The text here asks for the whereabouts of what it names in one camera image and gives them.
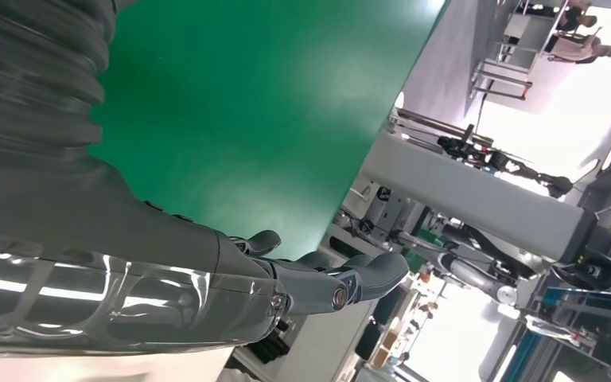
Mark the white metal rack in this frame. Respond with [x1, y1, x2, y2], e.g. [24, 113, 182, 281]
[470, 9, 555, 102]

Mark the person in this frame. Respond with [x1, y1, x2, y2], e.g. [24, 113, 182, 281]
[557, 0, 600, 30]
[547, 31, 611, 66]

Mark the grey machine stand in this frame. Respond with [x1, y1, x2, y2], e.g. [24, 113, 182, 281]
[360, 128, 611, 266]

